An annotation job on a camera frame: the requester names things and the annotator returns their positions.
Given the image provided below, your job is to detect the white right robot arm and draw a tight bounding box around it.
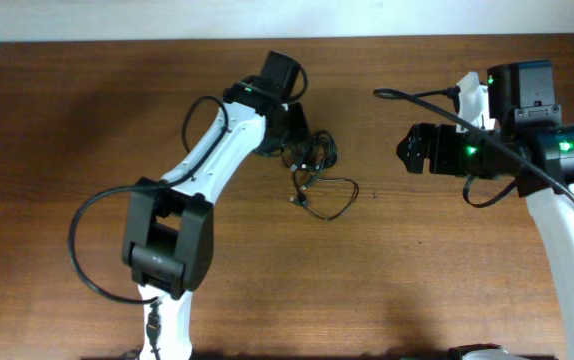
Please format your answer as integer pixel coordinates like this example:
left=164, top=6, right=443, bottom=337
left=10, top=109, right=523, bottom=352
left=396, top=60, right=574, bottom=359

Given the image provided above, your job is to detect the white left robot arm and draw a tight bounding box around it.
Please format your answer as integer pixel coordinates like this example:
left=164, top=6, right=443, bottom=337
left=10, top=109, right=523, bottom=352
left=122, top=51, right=308, bottom=359

